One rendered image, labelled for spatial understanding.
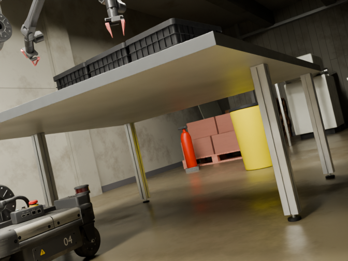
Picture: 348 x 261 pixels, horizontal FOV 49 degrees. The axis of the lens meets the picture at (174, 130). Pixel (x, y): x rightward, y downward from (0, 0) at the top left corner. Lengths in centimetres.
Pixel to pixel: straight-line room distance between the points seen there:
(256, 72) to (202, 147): 408
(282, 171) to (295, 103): 512
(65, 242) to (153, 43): 92
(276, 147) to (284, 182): 15
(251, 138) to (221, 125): 222
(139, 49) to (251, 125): 212
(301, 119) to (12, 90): 448
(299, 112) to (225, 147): 173
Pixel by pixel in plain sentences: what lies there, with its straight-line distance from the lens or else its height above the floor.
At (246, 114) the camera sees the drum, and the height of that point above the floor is 53.
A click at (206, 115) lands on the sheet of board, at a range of 710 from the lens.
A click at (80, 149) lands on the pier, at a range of 477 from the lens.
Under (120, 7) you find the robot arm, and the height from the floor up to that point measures 122.
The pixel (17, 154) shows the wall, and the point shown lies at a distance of 434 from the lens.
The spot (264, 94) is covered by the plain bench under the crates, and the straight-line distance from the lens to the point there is 162.
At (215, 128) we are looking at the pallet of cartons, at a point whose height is 50.
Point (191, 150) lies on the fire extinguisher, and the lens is 513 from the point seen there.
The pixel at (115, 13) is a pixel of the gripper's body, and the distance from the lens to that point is 217.
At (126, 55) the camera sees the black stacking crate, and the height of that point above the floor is 87.
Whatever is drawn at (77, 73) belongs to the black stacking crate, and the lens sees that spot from 210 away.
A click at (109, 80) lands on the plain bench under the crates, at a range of 128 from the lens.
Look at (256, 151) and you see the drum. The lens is 372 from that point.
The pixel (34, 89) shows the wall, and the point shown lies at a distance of 467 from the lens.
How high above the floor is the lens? 42
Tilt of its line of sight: 2 degrees up
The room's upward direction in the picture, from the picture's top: 13 degrees counter-clockwise
